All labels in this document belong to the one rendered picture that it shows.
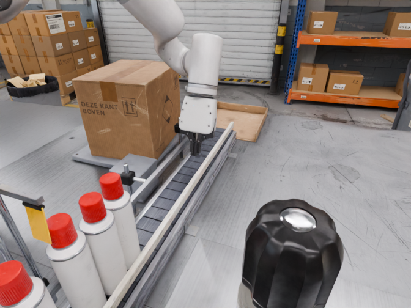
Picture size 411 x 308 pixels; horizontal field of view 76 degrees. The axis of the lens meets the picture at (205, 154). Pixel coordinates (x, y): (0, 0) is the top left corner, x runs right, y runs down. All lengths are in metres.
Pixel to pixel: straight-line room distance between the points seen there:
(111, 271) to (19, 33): 4.06
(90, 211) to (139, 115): 0.47
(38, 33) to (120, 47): 1.57
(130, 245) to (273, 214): 0.34
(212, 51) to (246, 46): 3.84
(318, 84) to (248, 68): 1.21
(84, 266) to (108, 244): 0.05
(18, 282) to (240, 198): 0.57
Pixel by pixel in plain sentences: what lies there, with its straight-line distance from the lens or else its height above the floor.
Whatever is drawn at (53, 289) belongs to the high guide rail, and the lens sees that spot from 0.50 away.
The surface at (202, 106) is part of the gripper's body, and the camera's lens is 0.74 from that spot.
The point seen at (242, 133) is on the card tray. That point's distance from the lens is 1.14.
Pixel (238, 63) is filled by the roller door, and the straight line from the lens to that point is 4.64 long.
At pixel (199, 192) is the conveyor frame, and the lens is 0.73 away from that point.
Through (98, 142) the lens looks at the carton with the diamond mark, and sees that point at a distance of 0.97.
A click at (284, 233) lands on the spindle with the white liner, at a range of 0.22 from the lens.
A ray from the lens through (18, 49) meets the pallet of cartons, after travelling 4.49.
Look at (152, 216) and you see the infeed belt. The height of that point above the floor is 0.88.
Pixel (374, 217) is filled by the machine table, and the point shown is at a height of 0.83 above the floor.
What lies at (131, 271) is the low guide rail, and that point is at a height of 0.91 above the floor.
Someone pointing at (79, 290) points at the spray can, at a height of 0.97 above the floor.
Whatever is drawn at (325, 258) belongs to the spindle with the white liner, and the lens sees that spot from 0.23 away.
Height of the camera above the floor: 1.34
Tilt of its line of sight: 31 degrees down
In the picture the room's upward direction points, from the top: straight up
